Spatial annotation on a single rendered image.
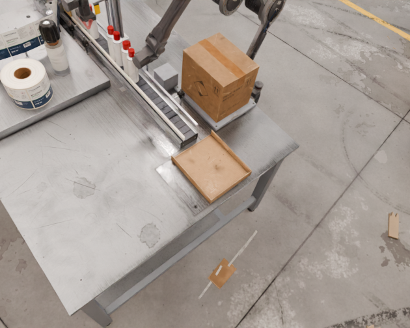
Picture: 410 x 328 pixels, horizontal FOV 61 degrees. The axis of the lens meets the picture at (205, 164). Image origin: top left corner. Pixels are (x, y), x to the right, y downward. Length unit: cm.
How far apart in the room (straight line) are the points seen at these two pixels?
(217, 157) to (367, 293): 145
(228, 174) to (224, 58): 57
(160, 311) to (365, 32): 345
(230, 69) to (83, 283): 114
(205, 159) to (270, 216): 100
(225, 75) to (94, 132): 71
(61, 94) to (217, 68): 81
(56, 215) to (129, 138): 50
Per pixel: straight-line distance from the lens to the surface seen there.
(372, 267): 275
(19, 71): 195
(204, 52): 179
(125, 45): 188
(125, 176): 168
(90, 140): 182
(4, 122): 194
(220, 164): 172
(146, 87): 194
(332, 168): 297
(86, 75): 203
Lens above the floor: 229
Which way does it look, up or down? 58 degrees down
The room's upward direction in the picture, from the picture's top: 11 degrees clockwise
